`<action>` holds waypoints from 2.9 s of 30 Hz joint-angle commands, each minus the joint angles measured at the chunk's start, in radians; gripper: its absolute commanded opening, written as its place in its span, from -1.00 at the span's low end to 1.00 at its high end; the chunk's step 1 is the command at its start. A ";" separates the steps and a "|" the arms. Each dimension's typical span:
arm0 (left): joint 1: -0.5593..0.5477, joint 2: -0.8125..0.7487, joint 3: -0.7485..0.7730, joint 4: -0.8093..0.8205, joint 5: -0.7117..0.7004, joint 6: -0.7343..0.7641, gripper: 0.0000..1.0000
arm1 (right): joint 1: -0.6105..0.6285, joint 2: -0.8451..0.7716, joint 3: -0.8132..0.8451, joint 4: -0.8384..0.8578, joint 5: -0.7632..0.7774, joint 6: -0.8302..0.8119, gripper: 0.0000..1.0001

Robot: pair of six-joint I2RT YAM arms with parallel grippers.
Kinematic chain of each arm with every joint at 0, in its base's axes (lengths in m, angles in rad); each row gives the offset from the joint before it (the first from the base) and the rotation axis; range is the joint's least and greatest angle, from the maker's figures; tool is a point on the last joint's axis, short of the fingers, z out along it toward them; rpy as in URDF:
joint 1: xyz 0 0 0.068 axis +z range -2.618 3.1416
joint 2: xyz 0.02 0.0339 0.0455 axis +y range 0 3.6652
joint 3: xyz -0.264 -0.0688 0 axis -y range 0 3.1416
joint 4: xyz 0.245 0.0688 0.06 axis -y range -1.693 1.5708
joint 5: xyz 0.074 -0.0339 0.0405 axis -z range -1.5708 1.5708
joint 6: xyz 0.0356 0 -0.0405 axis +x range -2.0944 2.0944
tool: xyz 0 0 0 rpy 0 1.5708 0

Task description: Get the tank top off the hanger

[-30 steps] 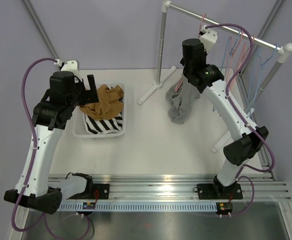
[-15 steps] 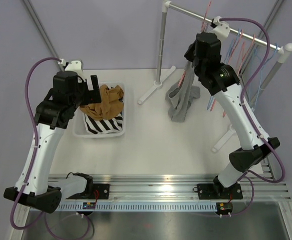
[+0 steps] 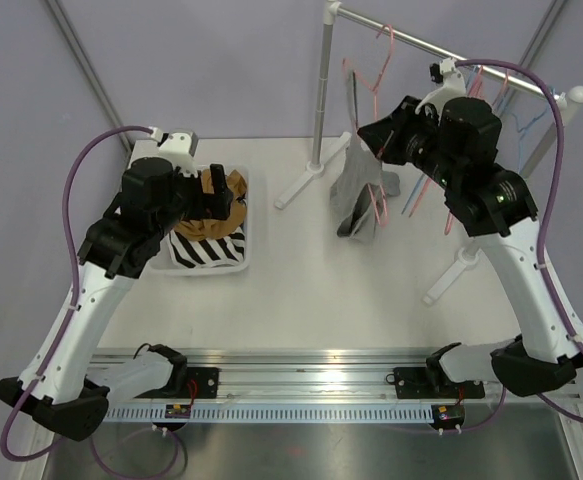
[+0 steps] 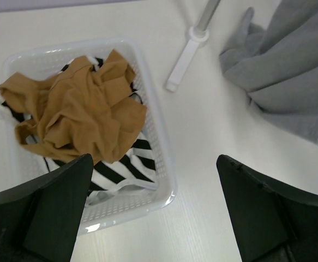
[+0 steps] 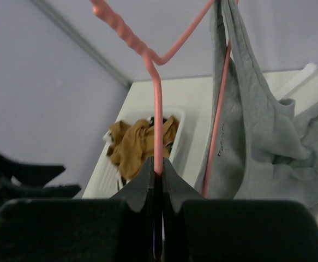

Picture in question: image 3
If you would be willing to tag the grey tank top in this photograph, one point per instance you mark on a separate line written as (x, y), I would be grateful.
(358, 197)

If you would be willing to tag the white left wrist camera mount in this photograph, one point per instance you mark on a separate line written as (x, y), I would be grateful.
(177, 147)

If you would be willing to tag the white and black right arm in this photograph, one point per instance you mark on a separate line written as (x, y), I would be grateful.
(497, 210)

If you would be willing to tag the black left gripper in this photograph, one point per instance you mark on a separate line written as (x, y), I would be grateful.
(215, 206)

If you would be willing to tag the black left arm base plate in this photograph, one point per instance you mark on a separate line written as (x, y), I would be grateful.
(198, 382)

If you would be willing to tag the grey metal clothes rack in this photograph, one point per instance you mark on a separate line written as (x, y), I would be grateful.
(467, 257)

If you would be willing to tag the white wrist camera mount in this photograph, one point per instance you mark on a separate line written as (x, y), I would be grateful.
(177, 147)
(450, 85)

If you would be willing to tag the black white striped tank top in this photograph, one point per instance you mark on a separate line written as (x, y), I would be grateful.
(207, 254)

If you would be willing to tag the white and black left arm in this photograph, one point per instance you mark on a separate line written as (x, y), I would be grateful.
(55, 390)

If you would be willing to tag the mustard brown tank top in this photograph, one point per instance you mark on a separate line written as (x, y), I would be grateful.
(215, 228)

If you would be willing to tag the white plastic basket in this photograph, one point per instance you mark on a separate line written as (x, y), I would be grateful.
(162, 263)

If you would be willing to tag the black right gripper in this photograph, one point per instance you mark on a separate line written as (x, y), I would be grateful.
(385, 137)

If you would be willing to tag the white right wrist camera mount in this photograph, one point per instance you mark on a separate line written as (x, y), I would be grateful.
(450, 85)

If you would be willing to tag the aluminium mounting rail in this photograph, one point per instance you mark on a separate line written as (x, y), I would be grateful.
(305, 376)

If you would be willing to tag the white slotted cable duct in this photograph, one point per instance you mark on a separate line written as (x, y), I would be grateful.
(238, 413)

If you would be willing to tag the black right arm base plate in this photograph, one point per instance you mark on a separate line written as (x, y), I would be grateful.
(411, 383)

